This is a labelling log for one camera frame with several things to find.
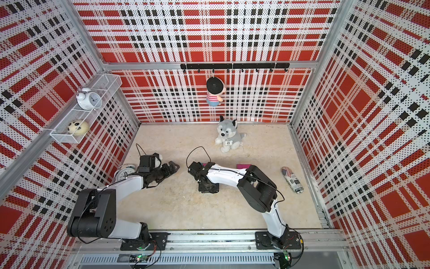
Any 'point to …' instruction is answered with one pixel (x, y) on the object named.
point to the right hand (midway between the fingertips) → (211, 188)
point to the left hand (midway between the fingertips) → (177, 169)
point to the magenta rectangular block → (243, 166)
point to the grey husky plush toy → (228, 135)
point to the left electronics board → (143, 258)
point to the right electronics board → (287, 256)
